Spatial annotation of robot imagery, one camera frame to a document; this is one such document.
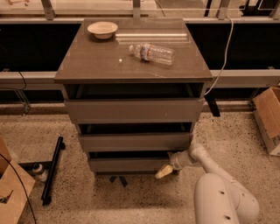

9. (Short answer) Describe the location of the clear plastic water bottle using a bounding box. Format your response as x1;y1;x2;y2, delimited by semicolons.
129;43;175;66

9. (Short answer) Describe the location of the grey bottom drawer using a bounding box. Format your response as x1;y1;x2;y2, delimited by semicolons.
88;157;169;172

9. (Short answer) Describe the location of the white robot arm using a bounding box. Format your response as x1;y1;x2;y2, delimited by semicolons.
156;143;260;224

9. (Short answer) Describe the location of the grey top drawer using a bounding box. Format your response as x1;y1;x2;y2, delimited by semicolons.
65;99;204;124

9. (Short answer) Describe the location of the black table leg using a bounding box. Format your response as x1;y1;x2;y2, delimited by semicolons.
205;94;221;117

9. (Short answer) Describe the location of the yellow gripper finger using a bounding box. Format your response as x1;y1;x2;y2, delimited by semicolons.
156;164;173;179

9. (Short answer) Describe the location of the white bowl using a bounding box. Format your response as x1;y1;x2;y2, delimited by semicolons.
87;22;118;39

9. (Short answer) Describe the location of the left cardboard box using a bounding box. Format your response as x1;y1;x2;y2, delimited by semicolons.
0;137;35;224

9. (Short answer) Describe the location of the grey middle drawer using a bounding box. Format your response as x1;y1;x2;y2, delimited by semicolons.
79;133;193;152

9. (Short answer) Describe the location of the grey drawer cabinet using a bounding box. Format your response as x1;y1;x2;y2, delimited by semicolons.
54;18;213;175

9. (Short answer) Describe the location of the cardboard box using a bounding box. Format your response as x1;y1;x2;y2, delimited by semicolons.
253;87;280;156
0;137;35;224

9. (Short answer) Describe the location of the right cardboard box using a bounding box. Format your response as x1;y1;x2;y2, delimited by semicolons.
253;87;280;156

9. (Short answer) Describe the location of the black metal bar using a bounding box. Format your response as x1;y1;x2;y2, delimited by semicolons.
41;136;66;206

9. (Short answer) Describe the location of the white cable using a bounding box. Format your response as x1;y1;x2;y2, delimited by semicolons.
203;16;235;96

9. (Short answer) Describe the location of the small white bottle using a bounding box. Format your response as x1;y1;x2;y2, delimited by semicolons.
32;164;48;182

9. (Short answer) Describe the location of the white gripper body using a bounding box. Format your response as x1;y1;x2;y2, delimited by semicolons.
168;150;200;171

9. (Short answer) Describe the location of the grey drawer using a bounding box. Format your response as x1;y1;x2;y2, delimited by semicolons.
79;133;193;152
65;99;204;124
88;157;169;172

